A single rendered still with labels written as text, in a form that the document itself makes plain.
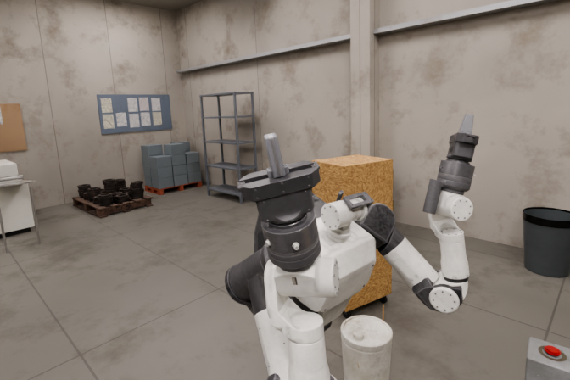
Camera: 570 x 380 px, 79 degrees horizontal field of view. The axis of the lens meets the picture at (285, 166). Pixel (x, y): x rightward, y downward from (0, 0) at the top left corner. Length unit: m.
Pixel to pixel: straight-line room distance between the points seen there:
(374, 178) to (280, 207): 2.29
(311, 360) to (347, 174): 2.03
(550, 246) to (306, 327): 3.65
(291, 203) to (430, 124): 4.43
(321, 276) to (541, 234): 3.62
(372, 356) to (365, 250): 1.34
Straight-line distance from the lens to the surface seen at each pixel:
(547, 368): 1.38
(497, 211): 4.84
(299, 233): 0.53
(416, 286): 1.14
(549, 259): 4.20
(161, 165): 7.69
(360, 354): 2.24
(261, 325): 0.79
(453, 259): 1.10
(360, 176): 2.68
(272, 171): 0.50
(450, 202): 1.03
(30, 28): 8.16
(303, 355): 0.65
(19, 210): 6.47
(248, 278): 0.82
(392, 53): 5.16
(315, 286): 0.59
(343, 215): 0.85
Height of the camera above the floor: 1.68
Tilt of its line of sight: 9 degrees down
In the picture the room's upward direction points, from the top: 2 degrees counter-clockwise
